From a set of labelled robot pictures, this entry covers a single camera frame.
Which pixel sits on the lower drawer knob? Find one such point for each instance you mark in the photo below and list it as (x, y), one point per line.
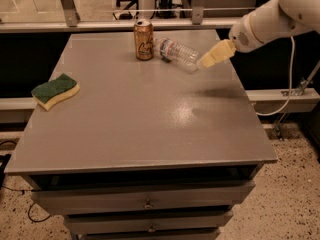
(151, 229)

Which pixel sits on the clear plastic water bottle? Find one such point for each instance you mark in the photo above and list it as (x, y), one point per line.
(177, 53)

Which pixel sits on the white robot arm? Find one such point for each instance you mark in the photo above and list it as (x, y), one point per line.
(273, 20)

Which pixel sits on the upper grey drawer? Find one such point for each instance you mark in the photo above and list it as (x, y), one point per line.
(105, 200)

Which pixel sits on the upper drawer knob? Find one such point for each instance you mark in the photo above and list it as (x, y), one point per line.
(148, 205)

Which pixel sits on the lower grey drawer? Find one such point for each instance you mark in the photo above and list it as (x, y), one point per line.
(142, 222)

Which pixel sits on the drawer knob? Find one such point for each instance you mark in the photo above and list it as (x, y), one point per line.
(148, 205)
(151, 229)

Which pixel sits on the orange soda can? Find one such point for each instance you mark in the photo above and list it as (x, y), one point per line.
(143, 38)

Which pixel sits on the grey drawer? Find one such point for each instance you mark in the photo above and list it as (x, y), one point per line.
(105, 200)
(142, 222)

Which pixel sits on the metal floor bracket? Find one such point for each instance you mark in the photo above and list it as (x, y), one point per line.
(298, 91)

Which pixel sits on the black office chair base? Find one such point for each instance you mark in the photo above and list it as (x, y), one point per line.
(125, 13)

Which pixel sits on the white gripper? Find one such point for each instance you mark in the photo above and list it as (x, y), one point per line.
(240, 34)

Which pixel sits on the grey drawer cabinet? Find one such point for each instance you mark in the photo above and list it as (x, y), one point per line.
(144, 150)

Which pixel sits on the metal window rail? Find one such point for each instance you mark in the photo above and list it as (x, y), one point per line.
(117, 25)

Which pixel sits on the green and yellow sponge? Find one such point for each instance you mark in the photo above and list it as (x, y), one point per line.
(54, 91)

